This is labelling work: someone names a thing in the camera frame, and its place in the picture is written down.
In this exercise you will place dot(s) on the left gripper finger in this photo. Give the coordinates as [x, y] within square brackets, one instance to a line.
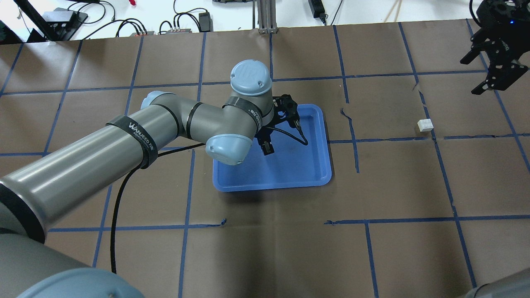
[267, 148]

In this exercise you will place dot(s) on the brown paper table cover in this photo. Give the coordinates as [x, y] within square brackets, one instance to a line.
[411, 186]

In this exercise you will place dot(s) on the blue plastic tray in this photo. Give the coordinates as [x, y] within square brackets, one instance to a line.
[293, 165]

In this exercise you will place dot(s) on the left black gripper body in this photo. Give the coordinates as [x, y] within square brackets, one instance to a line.
[262, 135]

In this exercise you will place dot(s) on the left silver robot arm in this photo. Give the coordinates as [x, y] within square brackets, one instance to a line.
[40, 194]

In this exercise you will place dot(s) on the black power adapter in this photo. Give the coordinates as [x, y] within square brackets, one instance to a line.
[317, 9]

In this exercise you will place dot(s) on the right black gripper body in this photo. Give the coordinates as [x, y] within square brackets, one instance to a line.
[500, 40]

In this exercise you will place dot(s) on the black usb hub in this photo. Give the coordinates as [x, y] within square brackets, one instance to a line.
[172, 27]

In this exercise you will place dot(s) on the aluminium frame post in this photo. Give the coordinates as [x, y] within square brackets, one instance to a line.
[264, 16]

